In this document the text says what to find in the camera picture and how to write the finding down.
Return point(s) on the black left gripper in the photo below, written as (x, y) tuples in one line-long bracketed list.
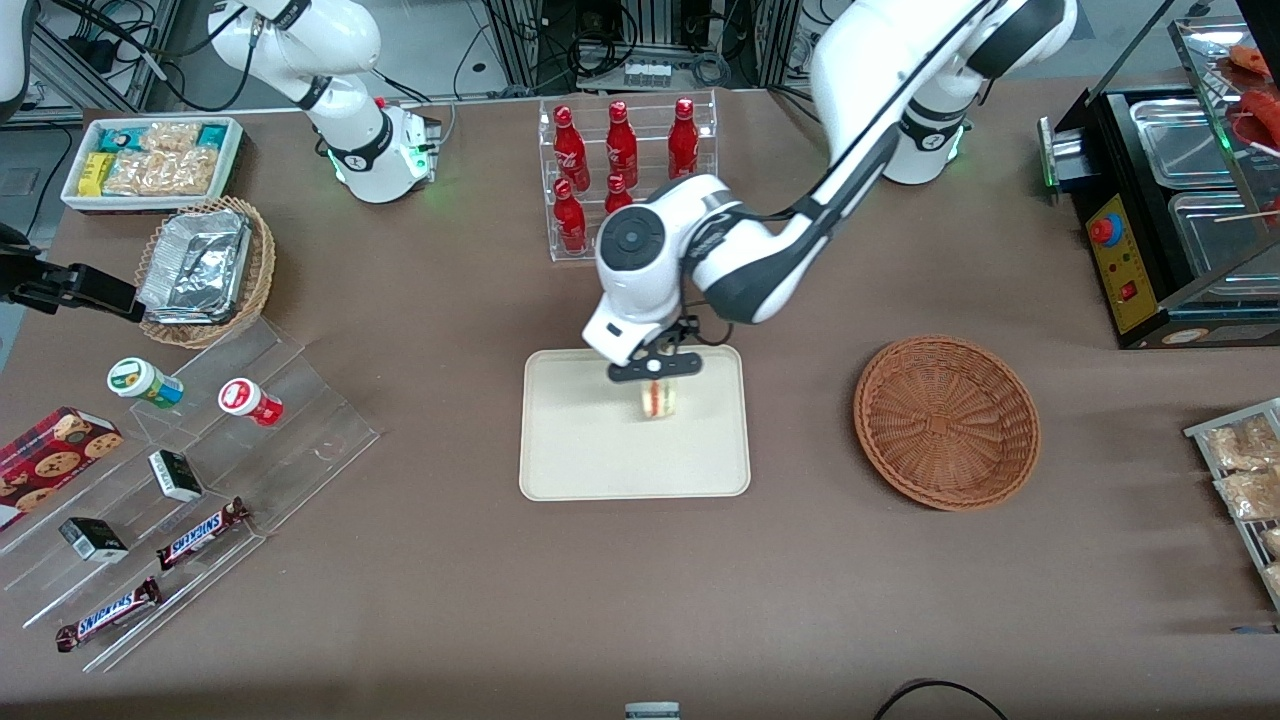
[(684, 329)]

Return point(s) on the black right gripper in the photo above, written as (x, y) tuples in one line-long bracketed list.
[(48, 284)]

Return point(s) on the sandwich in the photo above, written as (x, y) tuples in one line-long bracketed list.
[(660, 405)]

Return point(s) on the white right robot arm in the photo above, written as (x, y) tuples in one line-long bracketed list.
[(350, 120)]

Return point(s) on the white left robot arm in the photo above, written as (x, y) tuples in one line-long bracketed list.
[(760, 260)]

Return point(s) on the cream plastic tray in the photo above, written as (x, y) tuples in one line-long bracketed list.
[(600, 450)]

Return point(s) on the light wicker basket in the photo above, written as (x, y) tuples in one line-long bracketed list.
[(260, 270)]

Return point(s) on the brown wicker basket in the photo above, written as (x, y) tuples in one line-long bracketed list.
[(945, 425)]

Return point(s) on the white snack bin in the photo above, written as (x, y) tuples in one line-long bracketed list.
[(140, 207)]

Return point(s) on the green-labelled white cup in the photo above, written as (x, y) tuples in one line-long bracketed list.
[(130, 377)]

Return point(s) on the aluminium foil container stack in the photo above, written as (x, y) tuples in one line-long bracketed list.
[(195, 265)]

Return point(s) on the yellow snack packet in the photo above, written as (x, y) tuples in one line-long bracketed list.
[(95, 175)]

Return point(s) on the clear cracker bag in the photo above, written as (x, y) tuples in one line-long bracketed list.
[(170, 138), (160, 172)]

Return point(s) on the teal snack packet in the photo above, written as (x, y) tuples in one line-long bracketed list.
[(118, 138), (212, 135)]

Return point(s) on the red-labelled white cup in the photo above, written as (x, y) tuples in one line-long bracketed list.
[(240, 396)]

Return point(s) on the red plaid cookie box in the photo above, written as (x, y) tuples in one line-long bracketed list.
[(50, 455)]

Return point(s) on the red aluminium bottle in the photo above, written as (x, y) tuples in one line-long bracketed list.
[(617, 195), (570, 218), (684, 135), (621, 135), (568, 140)]

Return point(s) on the small black carton box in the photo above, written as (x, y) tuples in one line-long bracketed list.
[(175, 476), (92, 540)]

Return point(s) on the clear acrylic bottle rack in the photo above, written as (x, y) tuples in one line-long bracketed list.
[(650, 150)]

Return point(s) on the clear acrylic stepped shelf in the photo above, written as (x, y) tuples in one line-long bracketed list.
[(300, 440)]

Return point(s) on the Snickers chocolate bar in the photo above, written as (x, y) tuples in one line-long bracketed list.
[(108, 613), (200, 535)]

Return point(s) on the white power strip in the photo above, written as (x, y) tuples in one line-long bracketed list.
[(648, 73)]

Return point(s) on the grey labelled box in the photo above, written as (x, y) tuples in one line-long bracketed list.
[(652, 712)]

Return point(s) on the metal equipment rack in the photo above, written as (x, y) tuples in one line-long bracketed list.
[(520, 40)]

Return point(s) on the black food warmer machine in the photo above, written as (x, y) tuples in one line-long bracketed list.
[(1120, 250)]

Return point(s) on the stainless steel pan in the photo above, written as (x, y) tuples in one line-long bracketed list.
[(1220, 235), (1180, 140)]

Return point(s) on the clear snack bag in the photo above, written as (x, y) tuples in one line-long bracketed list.
[(1271, 542), (1250, 495), (1240, 445), (1274, 580)]

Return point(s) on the wooden skewer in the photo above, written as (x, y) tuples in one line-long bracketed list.
[(1250, 214)]

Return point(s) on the red sausage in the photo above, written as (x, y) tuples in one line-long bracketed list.
[(1262, 115), (1255, 58)]

